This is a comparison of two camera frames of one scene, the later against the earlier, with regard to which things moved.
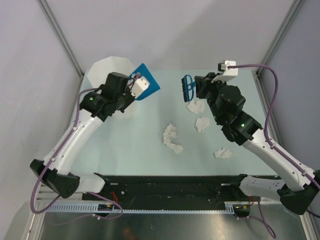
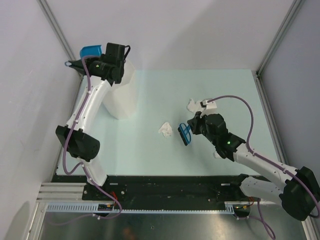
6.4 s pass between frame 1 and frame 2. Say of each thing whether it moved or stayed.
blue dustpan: moved
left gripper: moved
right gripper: moved
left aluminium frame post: stayed
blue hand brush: moved
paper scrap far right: stayed
